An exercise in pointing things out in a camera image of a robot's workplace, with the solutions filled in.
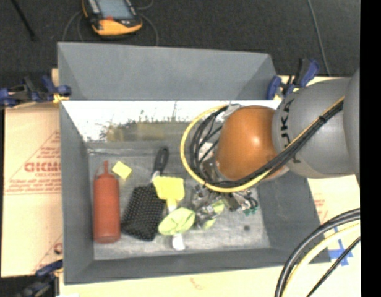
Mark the grey metal bin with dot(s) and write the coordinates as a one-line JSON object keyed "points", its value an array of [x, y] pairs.
{"points": [[153, 76]]}

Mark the yellow-green soft toy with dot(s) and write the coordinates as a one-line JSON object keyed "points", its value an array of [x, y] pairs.
{"points": [[175, 221]]}

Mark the small yellow-green thing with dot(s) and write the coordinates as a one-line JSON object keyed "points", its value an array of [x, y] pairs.
{"points": [[218, 207]]}

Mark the red squeeze bottle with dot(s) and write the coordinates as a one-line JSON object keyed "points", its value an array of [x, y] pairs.
{"points": [[106, 206]]}

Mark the small yellow block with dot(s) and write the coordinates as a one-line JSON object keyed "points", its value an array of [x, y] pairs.
{"points": [[122, 169]]}

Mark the small white piece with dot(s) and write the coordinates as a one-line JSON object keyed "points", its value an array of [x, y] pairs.
{"points": [[178, 242]]}

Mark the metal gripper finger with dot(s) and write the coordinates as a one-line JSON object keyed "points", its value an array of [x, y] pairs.
{"points": [[202, 192], [206, 215]]}

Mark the brown cardboard board red print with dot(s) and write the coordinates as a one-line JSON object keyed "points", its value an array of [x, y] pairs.
{"points": [[29, 196]]}

